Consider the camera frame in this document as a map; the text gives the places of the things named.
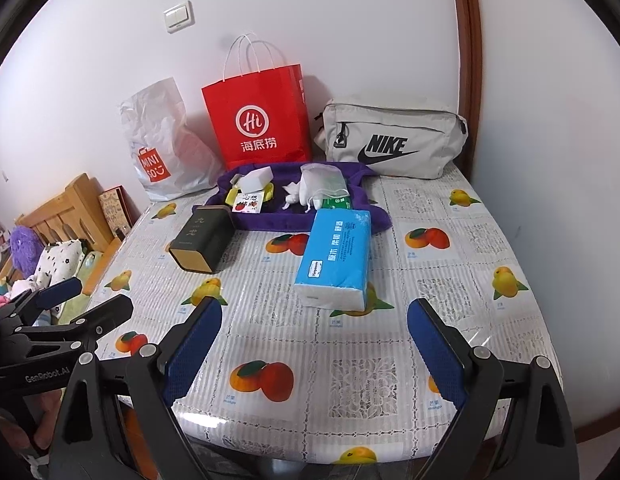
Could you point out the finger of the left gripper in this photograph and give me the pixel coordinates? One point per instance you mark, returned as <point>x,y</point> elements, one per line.
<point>27,307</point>
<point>82,333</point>

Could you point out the green tissue pack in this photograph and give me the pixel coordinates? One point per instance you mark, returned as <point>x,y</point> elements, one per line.
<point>343,202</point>

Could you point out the dark green tea tin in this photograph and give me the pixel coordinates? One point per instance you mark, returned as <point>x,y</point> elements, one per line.
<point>201,243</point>

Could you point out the blue tissue pack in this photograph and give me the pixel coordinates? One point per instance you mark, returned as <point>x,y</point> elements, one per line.
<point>333,271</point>

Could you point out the beige Nike waist bag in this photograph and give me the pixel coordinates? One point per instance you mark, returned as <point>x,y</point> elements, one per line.
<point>396,136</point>

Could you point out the white dotted cushion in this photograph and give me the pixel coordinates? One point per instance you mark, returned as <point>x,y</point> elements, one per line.
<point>57,263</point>

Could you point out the green fruit snack packet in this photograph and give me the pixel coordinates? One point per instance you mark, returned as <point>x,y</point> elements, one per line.
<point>255,180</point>

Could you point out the white cloth glove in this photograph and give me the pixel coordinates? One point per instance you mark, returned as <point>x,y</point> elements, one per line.
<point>297,193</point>

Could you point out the red Haidilao paper bag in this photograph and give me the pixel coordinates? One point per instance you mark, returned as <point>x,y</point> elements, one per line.
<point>260,117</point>

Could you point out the wooden chair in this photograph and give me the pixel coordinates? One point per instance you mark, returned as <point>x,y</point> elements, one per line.
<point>75,214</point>

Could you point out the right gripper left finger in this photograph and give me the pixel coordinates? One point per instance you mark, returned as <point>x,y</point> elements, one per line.
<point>90,440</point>

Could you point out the purple plush toy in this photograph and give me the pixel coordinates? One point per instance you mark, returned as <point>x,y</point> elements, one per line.
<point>25,248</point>

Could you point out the brown wooden door frame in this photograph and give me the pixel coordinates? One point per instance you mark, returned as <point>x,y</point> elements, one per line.
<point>471,77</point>

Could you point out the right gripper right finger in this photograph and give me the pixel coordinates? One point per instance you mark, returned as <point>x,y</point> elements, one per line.
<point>537,441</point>

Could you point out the brown patterned box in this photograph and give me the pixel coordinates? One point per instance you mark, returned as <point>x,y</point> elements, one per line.
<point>113,205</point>

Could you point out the purple towel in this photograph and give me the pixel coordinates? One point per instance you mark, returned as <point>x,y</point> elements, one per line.
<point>273,218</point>

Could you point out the fruit print tablecloth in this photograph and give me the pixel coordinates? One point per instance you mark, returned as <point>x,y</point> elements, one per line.
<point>286,381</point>

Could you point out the white wall switch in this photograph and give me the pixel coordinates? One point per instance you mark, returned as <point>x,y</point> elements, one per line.
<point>179,17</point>

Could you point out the white Miniso plastic bag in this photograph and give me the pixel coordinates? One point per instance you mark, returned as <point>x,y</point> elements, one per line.
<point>169,159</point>

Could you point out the green cloth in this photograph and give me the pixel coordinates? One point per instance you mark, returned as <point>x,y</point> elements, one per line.
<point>77,304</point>

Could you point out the yellow mesh pouch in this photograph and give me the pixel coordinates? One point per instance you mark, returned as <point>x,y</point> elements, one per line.
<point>268,193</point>

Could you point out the white tomato sachet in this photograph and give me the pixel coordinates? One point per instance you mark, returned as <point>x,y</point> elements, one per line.
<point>248,203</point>

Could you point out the person's left hand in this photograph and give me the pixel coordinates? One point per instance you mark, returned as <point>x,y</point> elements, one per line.
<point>28,424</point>

